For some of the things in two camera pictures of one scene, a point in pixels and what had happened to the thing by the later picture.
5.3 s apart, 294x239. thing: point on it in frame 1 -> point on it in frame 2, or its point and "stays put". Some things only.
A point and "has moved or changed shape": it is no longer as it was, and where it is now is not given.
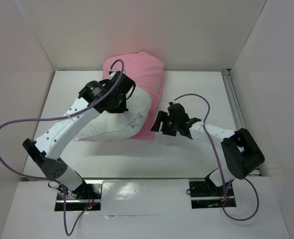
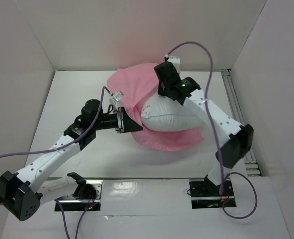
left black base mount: [81, 198] stays put
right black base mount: [204, 195] stays put
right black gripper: [165, 123] -> [162, 87]
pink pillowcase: [147, 71] -> [132, 83]
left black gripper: [121, 109] -> [125, 124]
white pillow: [108, 126] has moved or changed shape
